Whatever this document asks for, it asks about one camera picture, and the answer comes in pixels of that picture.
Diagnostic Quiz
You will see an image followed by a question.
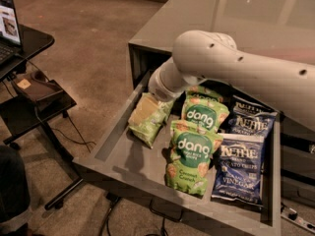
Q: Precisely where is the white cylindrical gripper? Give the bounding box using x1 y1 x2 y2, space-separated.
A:
128 62 184 125

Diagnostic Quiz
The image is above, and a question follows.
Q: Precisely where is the green jalapeno chip bag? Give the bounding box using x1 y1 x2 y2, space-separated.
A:
128 100 174 148

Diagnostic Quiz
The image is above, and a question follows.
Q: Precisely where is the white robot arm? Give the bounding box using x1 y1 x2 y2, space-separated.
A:
148 30 315 131

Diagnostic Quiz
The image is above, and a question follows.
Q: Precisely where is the rear green dang bag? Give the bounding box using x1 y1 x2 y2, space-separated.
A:
185 86 223 102

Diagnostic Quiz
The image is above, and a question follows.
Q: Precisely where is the green dang bag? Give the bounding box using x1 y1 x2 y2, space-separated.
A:
165 120 223 196
181 97 229 132
185 86 223 102

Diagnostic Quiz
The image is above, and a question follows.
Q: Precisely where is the open grey top drawer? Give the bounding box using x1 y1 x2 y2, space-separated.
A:
74 73 281 236

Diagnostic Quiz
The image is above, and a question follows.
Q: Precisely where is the front green dang bag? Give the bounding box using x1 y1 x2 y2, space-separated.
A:
165 120 223 196

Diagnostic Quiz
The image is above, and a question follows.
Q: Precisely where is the middle green dang bag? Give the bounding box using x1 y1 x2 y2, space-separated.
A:
181 97 229 132

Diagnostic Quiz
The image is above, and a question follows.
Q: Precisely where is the rear blue kettle chip bag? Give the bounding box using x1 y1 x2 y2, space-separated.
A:
232 95 272 115

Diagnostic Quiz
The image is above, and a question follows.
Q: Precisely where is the blue kettle chip bag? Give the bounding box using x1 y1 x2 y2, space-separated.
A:
232 95 272 115
212 134 264 207
227 112 277 138

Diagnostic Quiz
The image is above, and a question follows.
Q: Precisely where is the front blue kettle chip bag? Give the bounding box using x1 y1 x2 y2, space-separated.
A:
212 134 264 207

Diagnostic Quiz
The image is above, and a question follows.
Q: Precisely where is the middle blue kettle chip bag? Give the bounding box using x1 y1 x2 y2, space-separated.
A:
227 112 277 138

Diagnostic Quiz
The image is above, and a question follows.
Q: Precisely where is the grey counter cabinet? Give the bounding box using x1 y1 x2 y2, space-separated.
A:
127 0 315 208

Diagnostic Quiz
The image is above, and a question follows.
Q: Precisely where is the black laptop stand table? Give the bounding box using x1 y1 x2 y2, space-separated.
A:
0 24 85 211

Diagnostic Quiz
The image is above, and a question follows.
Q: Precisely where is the brown pouch on shelf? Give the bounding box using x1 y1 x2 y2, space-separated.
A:
12 71 64 111

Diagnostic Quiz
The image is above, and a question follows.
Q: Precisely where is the black laptop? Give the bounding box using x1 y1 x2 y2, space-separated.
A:
0 0 23 64

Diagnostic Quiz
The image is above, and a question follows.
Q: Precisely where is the person's leg in jeans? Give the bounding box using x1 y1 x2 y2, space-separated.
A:
0 146 32 236

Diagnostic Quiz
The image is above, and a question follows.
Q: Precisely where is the white power strip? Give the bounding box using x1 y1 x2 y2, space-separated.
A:
281 203 315 234

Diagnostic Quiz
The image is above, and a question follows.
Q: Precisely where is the black floor cable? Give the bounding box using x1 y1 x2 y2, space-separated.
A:
97 194 122 236

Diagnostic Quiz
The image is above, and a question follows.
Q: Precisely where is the black drawer handle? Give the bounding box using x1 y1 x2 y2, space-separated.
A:
149 198 184 222

